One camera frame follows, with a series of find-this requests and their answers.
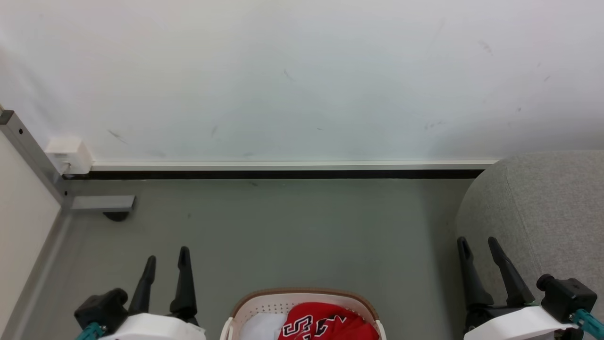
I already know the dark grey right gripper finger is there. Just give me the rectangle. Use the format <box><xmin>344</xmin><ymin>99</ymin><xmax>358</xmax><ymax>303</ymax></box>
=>
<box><xmin>457</xmin><ymin>237</ymin><xmax>494</xmax><ymax>310</ymax></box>
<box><xmin>488</xmin><ymin>237</ymin><xmax>536</xmax><ymax>307</ymax></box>

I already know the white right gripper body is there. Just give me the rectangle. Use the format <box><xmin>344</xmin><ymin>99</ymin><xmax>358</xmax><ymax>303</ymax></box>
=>
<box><xmin>465</xmin><ymin>303</ymin><xmax>574</xmax><ymax>340</ymax></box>

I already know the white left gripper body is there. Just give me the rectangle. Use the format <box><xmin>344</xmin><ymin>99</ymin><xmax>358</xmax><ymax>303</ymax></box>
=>
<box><xmin>100</xmin><ymin>313</ymin><xmax>207</xmax><ymax>340</ymax></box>

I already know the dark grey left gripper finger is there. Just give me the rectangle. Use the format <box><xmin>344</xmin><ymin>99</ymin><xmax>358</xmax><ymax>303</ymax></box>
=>
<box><xmin>169</xmin><ymin>246</ymin><xmax>198</xmax><ymax>319</ymax></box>
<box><xmin>129</xmin><ymin>256</ymin><xmax>157</xmax><ymax>315</ymax></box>

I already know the red basketball jersey black print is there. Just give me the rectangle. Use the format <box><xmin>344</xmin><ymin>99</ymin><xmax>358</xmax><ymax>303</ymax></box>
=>
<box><xmin>277</xmin><ymin>302</ymin><xmax>380</xmax><ymax>340</ymax></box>

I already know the white perforated laundry basket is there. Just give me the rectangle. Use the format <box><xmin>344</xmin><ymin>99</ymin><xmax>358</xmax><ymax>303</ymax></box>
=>
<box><xmin>219</xmin><ymin>288</ymin><xmax>387</xmax><ymax>340</ymax></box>

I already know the white clothing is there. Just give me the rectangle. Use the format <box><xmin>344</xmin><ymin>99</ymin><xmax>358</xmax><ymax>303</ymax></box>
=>
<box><xmin>238</xmin><ymin>313</ymin><xmax>288</xmax><ymax>340</ymax></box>

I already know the grey fabric sofa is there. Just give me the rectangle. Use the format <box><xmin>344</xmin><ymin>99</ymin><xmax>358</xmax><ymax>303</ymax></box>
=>
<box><xmin>455</xmin><ymin>150</ymin><xmax>604</xmax><ymax>340</ymax></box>

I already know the grey metal foot bar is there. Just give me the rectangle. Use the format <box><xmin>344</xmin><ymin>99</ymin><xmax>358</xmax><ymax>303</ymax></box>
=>
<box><xmin>71</xmin><ymin>195</ymin><xmax>136</xmax><ymax>212</ymax></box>

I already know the beige partition panel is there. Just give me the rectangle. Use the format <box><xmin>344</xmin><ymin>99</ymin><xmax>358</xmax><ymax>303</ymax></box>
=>
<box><xmin>0</xmin><ymin>132</ymin><xmax>63</xmax><ymax>331</ymax></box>

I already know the black baseboard strip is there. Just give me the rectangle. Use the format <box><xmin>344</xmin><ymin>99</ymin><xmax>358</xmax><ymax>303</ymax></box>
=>
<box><xmin>63</xmin><ymin>170</ymin><xmax>487</xmax><ymax>180</ymax></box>

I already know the white wall cable trunking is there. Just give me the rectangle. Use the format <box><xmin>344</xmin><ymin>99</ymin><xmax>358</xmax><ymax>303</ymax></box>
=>
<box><xmin>90</xmin><ymin>160</ymin><xmax>499</xmax><ymax>171</ymax></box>

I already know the white wall junction box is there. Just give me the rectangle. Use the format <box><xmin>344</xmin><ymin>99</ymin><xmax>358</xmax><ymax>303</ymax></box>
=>
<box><xmin>46</xmin><ymin>137</ymin><xmax>93</xmax><ymax>176</ymax></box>

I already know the grey metal partition post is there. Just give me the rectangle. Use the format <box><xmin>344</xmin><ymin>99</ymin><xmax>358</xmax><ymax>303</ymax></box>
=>
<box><xmin>0</xmin><ymin>110</ymin><xmax>72</xmax><ymax>211</ymax></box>

